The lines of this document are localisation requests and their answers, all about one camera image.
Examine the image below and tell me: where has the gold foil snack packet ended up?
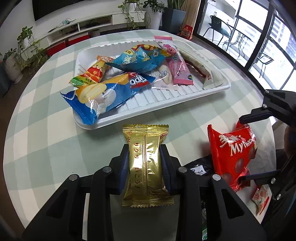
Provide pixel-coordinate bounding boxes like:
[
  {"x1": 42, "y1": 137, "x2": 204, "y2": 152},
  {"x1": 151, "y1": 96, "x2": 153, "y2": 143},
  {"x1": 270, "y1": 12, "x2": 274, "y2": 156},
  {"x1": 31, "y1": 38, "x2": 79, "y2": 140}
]
[{"x1": 122, "y1": 124, "x2": 174, "y2": 208}]

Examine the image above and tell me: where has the red chocolate snack bag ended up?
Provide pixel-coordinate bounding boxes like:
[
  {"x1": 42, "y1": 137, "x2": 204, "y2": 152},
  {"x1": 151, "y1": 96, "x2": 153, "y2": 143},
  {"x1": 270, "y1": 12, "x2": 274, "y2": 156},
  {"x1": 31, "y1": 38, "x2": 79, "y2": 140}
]
[{"x1": 207, "y1": 122, "x2": 257, "y2": 192}]

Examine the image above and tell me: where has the blue yellow cake packet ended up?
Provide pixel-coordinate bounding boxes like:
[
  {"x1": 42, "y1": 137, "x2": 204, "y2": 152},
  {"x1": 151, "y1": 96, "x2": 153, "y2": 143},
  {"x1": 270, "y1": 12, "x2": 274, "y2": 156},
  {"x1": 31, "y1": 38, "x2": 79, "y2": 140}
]
[{"x1": 61, "y1": 72, "x2": 155, "y2": 126}]

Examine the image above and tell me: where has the clear white snack packet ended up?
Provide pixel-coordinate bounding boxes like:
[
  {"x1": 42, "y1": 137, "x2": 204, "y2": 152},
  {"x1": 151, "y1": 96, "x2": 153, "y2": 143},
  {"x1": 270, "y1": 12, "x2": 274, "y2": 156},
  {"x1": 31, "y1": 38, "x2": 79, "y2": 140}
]
[{"x1": 151, "y1": 64, "x2": 179, "y2": 91}]

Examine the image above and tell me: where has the pink cartoon snack packet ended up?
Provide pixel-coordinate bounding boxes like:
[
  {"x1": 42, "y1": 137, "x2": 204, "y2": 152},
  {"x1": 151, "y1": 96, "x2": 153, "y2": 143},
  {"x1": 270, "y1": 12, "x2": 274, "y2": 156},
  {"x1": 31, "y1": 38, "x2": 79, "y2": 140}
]
[{"x1": 154, "y1": 36, "x2": 194, "y2": 85}]

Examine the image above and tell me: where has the orange yellow snack packet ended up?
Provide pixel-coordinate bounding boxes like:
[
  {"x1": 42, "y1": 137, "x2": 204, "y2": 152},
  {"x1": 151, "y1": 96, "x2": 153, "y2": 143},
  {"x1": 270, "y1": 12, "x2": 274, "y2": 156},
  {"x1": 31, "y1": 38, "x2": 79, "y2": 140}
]
[{"x1": 69, "y1": 56, "x2": 114, "y2": 88}]

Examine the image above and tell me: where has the blue cartoon snack bag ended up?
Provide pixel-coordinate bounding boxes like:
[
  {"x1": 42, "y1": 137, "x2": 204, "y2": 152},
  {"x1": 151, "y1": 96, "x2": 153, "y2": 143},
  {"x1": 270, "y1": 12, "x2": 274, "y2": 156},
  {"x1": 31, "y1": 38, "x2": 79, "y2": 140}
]
[{"x1": 106, "y1": 44, "x2": 171, "y2": 73}]

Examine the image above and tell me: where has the red white peach packet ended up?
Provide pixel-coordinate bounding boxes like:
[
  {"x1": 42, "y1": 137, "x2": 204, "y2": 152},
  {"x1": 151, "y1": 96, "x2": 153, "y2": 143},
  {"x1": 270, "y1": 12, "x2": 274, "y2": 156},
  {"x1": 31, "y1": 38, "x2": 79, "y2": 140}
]
[{"x1": 252, "y1": 185, "x2": 270, "y2": 215}]

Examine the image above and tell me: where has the black sesame snack packet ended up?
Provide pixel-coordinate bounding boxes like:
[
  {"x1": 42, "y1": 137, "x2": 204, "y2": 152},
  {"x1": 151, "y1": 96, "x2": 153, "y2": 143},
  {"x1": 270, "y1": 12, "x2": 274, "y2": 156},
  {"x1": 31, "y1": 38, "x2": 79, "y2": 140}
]
[{"x1": 185, "y1": 154, "x2": 215, "y2": 177}]

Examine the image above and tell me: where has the green red snack packet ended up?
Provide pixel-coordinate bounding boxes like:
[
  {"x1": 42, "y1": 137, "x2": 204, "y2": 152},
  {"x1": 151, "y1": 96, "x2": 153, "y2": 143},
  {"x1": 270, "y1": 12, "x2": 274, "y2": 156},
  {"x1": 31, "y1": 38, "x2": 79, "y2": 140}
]
[{"x1": 201, "y1": 201, "x2": 207, "y2": 240}]

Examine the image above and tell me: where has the white wrapped snack in tray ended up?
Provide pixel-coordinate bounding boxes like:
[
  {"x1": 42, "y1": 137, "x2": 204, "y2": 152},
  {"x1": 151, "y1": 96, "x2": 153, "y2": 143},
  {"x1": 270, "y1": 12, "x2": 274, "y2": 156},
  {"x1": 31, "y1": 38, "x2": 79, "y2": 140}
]
[{"x1": 179, "y1": 49, "x2": 226, "y2": 90}]

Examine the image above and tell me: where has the white plastic tray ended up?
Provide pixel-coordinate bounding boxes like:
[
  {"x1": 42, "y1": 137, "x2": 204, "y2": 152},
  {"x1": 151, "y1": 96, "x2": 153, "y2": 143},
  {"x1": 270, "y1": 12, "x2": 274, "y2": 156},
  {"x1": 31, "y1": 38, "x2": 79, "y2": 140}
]
[{"x1": 73, "y1": 39, "x2": 231, "y2": 130}]

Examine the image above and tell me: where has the balcony glass table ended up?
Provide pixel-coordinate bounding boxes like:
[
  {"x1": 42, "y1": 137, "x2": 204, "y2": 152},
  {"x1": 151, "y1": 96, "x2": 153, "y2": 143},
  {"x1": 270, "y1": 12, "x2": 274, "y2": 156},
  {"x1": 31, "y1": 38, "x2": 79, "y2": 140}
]
[{"x1": 222, "y1": 23, "x2": 252, "y2": 60}]

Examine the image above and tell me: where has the checkered green white tablecloth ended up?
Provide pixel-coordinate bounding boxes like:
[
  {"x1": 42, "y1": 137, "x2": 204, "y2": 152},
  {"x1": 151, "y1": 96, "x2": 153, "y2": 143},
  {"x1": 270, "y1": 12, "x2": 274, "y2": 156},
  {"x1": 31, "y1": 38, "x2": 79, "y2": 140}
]
[{"x1": 3, "y1": 30, "x2": 262, "y2": 226}]

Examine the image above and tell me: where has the black balcony chair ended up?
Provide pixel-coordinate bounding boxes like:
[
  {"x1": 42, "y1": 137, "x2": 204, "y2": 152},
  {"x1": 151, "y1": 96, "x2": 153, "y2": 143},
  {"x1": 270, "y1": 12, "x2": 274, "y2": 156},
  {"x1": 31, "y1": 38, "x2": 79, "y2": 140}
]
[{"x1": 203, "y1": 15, "x2": 232, "y2": 45}]

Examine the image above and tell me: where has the red gift box on floor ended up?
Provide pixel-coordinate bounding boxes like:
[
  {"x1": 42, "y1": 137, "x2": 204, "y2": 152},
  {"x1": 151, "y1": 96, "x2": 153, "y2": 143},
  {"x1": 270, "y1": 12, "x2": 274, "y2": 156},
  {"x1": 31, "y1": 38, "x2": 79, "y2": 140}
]
[{"x1": 179, "y1": 25, "x2": 193, "y2": 40}]

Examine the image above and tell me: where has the dark grey plant pot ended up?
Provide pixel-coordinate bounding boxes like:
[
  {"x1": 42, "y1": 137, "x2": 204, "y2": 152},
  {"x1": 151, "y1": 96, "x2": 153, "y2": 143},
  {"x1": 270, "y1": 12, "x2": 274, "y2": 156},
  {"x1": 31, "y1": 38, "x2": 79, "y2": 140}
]
[{"x1": 162, "y1": 7, "x2": 186, "y2": 34}]

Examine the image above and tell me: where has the small grey round pot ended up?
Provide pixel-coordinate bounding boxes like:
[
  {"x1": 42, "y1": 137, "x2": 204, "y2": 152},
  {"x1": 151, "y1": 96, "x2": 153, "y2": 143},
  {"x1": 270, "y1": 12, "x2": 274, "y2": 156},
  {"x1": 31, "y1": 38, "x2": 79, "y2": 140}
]
[{"x1": 89, "y1": 29, "x2": 100, "y2": 38}]

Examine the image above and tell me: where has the white tall plant pot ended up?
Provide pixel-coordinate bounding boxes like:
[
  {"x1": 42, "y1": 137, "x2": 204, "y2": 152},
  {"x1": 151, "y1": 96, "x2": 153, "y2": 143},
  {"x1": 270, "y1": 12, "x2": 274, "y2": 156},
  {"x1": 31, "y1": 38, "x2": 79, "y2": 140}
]
[{"x1": 145, "y1": 8, "x2": 163, "y2": 30}]

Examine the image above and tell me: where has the red storage box left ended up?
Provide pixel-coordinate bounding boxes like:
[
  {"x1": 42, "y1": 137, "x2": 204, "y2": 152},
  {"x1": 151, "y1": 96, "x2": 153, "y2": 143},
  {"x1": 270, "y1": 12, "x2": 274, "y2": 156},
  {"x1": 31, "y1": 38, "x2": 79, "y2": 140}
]
[{"x1": 46, "y1": 41, "x2": 67, "y2": 57}]

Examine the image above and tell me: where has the red storage box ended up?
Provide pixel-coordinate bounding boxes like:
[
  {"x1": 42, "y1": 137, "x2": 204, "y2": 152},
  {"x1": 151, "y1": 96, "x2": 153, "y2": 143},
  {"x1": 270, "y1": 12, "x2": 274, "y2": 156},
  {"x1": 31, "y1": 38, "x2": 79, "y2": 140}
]
[
  {"x1": 67, "y1": 33, "x2": 90, "y2": 46},
  {"x1": 46, "y1": 41, "x2": 67, "y2": 57}
]

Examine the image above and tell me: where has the red storage box right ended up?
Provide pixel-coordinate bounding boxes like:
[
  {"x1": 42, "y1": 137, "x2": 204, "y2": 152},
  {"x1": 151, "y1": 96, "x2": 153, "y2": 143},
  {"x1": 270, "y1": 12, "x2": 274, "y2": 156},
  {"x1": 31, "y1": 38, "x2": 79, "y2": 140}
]
[{"x1": 67, "y1": 33, "x2": 90, "y2": 46}]

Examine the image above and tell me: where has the trailing green plant on cabinet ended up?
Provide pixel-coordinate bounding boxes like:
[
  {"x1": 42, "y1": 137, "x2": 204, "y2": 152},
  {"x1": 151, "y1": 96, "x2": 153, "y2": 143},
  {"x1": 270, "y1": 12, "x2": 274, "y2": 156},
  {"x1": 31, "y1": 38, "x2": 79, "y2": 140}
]
[{"x1": 117, "y1": 0, "x2": 145, "y2": 30}]

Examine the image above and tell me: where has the white tv cabinet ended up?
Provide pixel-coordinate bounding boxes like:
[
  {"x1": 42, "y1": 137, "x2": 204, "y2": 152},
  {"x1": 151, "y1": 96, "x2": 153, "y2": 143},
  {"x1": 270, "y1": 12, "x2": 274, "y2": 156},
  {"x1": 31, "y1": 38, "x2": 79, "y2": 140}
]
[{"x1": 45, "y1": 10, "x2": 147, "y2": 46}]

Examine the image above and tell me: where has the left potted green plant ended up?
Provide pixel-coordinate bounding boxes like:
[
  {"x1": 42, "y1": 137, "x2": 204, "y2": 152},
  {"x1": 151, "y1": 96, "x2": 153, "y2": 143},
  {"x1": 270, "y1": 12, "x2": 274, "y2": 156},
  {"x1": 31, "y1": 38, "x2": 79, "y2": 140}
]
[{"x1": 1, "y1": 26, "x2": 49, "y2": 84}]

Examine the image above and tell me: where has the black wall television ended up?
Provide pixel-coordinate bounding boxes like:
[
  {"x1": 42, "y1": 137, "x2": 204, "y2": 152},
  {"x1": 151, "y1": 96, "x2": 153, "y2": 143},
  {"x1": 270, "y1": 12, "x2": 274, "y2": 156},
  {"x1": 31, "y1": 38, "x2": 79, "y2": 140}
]
[{"x1": 31, "y1": 0, "x2": 123, "y2": 22}]

